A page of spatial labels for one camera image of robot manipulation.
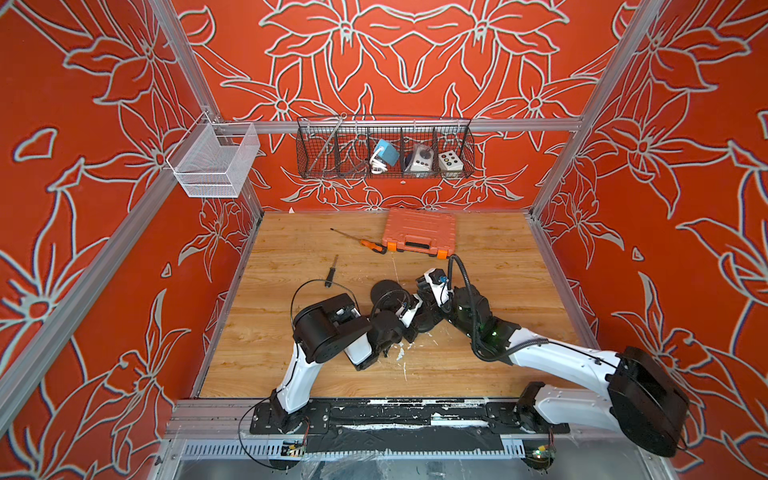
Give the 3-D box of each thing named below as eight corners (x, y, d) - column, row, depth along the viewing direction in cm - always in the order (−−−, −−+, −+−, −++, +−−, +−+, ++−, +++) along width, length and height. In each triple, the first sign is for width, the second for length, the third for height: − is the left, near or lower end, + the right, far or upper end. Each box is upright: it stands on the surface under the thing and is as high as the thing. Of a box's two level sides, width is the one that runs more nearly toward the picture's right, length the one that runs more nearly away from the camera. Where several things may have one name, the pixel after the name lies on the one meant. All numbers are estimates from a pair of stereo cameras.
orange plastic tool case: (380, 250, 108) (380, 243, 104) (388, 214, 120) (388, 206, 116) (454, 259, 105) (456, 252, 102) (454, 221, 117) (456, 213, 114)
